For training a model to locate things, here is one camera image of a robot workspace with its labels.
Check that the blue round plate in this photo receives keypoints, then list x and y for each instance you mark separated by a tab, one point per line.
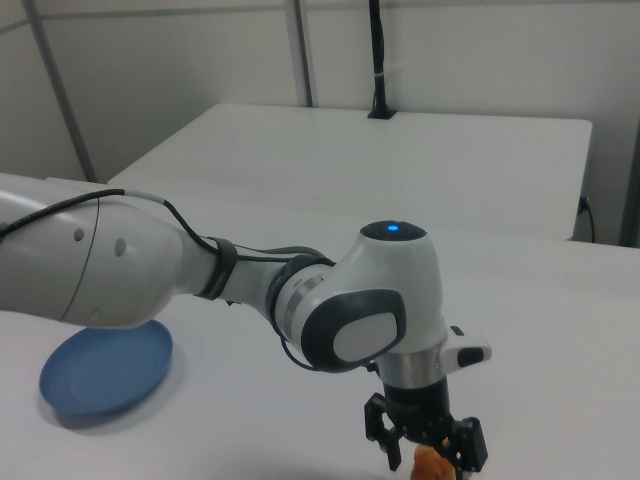
100	370

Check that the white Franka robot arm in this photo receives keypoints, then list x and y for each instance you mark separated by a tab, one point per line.
390	280

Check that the white background table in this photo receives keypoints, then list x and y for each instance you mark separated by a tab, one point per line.
380	160

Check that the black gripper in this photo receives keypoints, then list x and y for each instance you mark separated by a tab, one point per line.
417	407

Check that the grey wall pillar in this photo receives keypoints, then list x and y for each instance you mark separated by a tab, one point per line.
631	170

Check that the vertical aluminium frame post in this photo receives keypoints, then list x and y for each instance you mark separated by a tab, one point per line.
302	50

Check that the black camera stand pole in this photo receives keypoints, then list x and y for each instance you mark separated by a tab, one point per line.
378	60

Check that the orange braided bread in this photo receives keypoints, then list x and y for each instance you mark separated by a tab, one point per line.
430	465

